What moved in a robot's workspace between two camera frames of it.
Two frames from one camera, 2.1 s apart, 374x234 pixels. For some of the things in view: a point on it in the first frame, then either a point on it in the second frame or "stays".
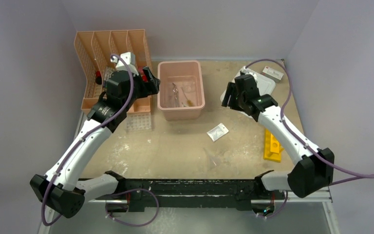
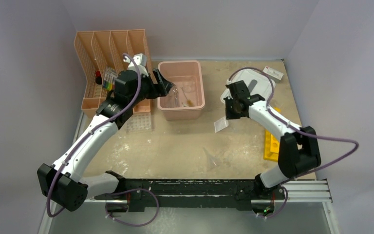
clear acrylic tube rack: (140, 121) stays
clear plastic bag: (217, 132) to (220, 124)
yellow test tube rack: (272, 148) stays
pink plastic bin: (180, 95) stays
